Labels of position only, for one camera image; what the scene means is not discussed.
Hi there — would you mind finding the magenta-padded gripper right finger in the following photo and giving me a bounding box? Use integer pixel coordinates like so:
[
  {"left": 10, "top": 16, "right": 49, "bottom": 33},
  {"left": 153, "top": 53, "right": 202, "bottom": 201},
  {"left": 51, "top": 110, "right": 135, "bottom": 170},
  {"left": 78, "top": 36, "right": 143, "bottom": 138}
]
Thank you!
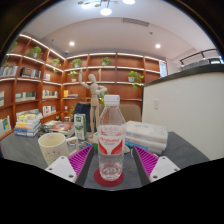
[{"left": 131, "top": 145, "right": 181, "bottom": 188}]

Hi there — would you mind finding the black ceiling track rail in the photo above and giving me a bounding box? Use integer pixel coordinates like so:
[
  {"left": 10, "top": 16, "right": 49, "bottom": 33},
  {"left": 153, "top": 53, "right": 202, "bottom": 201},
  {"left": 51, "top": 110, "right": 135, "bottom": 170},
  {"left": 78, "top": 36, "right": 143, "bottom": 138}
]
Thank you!
[{"left": 179, "top": 48, "right": 223, "bottom": 66}]

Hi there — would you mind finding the wooden wall shelf unit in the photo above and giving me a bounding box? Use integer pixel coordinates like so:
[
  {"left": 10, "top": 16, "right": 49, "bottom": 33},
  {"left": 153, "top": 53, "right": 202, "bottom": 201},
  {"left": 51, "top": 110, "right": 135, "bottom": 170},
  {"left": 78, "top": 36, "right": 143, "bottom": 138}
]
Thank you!
[{"left": 0, "top": 33, "right": 168, "bottom": 138}]

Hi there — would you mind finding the wooden artist mannequin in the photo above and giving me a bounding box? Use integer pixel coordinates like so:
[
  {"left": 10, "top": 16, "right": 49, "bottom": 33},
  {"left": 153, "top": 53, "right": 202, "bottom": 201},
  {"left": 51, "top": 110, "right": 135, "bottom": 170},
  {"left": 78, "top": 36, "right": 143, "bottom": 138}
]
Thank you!
[{"left": 78, "top": 69, "right": 108, "bottom": 143}]

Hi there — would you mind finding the branched ceiling lamp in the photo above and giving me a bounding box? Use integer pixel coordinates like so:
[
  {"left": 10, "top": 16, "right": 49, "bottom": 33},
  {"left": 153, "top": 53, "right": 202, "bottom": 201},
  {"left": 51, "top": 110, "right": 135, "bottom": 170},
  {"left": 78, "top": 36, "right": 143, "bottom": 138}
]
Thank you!
[{"left": 78, "top": 0, "right": 136, "bottom": 17}]

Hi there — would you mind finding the ceiling air vent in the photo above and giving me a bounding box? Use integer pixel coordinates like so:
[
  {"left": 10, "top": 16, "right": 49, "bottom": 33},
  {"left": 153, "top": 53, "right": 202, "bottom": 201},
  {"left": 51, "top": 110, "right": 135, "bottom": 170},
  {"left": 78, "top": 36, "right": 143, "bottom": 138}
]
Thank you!
[{"left": 122, "top": 17, "right": 150, "bottom": 27}]

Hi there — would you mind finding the blue-printed white tissue pack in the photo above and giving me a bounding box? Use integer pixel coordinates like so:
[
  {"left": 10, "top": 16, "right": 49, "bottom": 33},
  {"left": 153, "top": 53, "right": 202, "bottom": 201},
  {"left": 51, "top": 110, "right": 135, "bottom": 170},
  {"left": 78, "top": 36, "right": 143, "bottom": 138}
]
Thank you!
[{"left": 125, "top": 134, "right": 168, "bottom": 156}]

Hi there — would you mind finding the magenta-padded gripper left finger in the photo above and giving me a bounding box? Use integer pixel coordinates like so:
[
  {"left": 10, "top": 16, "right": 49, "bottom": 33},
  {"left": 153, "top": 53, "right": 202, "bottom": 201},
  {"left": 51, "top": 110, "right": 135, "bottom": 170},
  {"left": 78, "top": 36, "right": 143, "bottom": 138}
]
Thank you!
[{"left": 44, "top": 144, "right": 97, "bottom": 188}]

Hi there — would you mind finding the beige chair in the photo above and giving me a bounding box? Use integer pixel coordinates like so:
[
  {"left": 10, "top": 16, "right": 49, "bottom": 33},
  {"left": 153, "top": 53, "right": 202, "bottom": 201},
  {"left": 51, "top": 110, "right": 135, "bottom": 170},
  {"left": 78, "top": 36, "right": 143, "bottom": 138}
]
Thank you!
[{"left": 119, "top": 104, "right": 143, "bottom": 123}]

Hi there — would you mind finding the stack of magazines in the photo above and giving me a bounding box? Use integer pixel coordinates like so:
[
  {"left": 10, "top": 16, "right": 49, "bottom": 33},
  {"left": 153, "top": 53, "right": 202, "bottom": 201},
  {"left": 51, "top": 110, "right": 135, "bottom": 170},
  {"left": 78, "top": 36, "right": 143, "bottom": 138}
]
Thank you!
[{"left": 41, "top": 119, "right": 76, "bottom": 138}]

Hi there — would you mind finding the cream ceramic mug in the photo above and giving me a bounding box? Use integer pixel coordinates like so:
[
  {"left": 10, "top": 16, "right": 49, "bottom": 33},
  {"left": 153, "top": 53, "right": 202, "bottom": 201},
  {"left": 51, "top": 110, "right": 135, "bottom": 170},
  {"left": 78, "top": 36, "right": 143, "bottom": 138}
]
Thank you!
[{"left": 37, "top": 132, "right": 81, "bottom": 167}]

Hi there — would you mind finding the tall green white carton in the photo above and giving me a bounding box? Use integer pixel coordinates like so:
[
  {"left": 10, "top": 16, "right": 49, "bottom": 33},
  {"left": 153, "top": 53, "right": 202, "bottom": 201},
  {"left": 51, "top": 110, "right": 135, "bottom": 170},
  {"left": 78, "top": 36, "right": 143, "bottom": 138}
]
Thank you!
[{"left": 73, "top": 113, "right": 88, "bottom": 141}]

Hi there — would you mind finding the round red coaster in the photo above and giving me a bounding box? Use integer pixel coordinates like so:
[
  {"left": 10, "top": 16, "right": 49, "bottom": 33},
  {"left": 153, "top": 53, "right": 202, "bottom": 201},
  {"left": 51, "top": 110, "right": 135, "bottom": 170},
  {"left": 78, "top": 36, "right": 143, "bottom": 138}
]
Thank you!
[{"left": 93, "top": 168, "right": 125, "bottom": 188}]

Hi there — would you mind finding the stack of colourful books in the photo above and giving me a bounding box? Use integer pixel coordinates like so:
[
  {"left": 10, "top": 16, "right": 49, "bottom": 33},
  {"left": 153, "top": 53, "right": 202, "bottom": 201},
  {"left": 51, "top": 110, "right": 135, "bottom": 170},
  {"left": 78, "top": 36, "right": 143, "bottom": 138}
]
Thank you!
[{"left": 13, "top": 109, "right": 44, "bottom": 138}]

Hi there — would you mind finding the clear plastic water bottle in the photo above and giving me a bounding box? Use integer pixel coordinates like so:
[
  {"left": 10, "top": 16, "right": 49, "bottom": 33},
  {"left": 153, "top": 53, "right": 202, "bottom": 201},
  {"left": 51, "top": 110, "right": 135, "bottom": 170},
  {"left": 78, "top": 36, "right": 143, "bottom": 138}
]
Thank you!
[{"left": 97, "top": 94, "right": 127, "bottom": 182}]

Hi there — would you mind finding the dark chair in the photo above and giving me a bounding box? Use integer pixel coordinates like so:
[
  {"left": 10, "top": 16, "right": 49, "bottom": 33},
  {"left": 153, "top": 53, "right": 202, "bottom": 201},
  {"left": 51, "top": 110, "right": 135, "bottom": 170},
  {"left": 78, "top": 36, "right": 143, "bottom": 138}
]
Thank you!
[{"left": 73, "top": 102, "right": 93, "bottom": 133}]

